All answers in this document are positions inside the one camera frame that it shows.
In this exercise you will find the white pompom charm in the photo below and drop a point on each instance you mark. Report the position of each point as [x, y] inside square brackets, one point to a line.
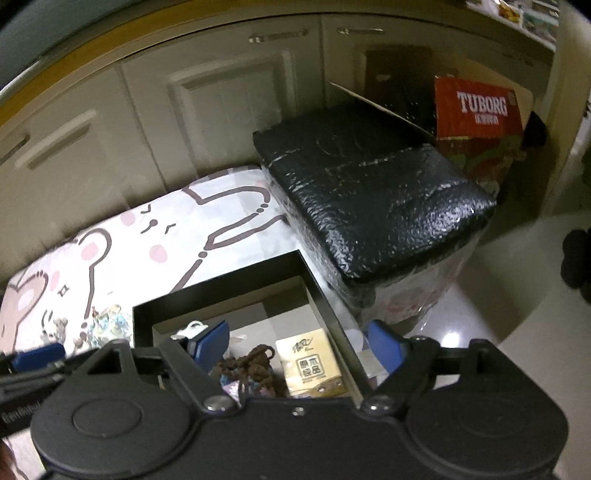
[191, 330]

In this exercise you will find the dark multicolour crochet piece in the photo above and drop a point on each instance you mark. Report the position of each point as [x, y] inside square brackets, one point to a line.
[251, 364]

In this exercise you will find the cream cabinet door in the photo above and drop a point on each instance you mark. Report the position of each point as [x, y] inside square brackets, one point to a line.
[221, 106]
[341, 60]
[69, 184]

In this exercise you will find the grey crochet doll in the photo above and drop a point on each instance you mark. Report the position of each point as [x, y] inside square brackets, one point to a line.
[57, 324]

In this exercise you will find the bear printed blanket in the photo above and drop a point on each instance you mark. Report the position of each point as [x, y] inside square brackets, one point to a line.
[138, 249]

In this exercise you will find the black plastic-wrapped ottoman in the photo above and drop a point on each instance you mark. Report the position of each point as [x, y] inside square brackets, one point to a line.
[378, 198]

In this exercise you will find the cream cabinet with doors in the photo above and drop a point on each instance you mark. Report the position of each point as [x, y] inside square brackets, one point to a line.
[55, 64]

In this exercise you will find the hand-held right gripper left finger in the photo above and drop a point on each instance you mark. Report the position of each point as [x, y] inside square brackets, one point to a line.
[212, 339]

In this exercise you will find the red beer carton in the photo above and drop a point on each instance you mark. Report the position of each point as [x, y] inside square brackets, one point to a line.
[480, 124]

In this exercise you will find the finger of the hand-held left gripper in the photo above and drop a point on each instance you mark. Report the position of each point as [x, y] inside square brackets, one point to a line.
[32, 383]
[39, 356]

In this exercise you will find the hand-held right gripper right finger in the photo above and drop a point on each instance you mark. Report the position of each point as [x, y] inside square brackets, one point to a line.
[385, 344]

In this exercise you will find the row of colourful packages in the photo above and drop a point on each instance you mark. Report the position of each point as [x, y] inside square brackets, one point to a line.
[517, 18]

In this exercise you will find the black cardboard box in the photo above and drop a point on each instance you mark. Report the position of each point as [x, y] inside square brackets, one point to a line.
[249, 330]

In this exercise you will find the brown cardboard box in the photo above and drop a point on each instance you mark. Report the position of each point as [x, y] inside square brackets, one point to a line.
[397, 78]

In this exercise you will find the yellow tissue packet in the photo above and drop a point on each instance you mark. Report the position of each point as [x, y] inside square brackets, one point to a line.
[309, 364]

